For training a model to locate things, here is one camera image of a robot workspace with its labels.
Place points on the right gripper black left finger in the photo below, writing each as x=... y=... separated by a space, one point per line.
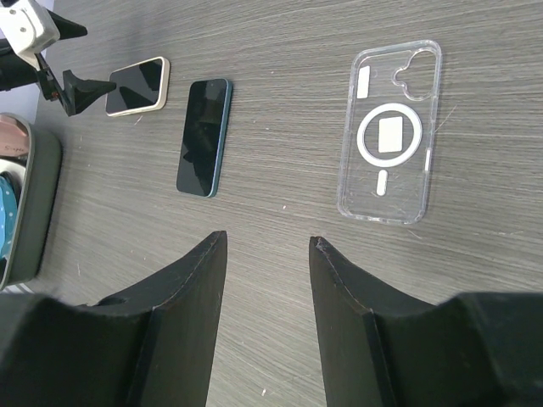
x=151 y=344

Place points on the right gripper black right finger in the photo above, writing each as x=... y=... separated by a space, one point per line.
x=382 y=347

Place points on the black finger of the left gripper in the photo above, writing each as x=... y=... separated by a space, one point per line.
x=59 y=28
x=79 y=94

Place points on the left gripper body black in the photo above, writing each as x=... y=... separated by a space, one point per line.
x=46 y=80

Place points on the black smartphone gold edge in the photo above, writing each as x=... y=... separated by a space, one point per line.
x=140 y=88

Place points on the teal smartphone black screen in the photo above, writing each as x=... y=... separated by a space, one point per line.
x=203 y=137

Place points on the clear phone case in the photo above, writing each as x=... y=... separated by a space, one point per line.
x=388 y=141

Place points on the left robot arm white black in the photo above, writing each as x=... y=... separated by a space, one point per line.
x=14 y=71

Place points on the pink mug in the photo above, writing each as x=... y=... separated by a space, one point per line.
x=14 y=137

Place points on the dark green tray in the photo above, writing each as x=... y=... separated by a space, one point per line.
x=37 y=174

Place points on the blue dotted plate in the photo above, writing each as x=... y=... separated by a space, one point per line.
x=10 y=197

